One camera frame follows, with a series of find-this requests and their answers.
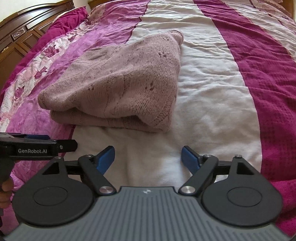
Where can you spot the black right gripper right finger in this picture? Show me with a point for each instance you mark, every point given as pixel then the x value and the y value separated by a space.
pixel 233 192

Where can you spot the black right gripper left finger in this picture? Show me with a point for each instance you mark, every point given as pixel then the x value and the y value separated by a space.
pixel 63 191

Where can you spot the pink knitted sweater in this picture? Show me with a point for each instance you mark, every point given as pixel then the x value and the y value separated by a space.
pixel 131 86

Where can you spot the dark wooden headboard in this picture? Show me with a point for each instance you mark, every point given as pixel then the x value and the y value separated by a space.
pixel 21 31

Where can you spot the person's left hand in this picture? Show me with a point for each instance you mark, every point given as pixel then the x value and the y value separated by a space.
pixel 6 193

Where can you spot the striped pink magenta bedspread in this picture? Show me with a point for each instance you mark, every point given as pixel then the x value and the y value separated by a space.
pixel 236 91

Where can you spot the magenta pillow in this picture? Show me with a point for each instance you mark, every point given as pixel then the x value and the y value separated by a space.
pixel 62 25

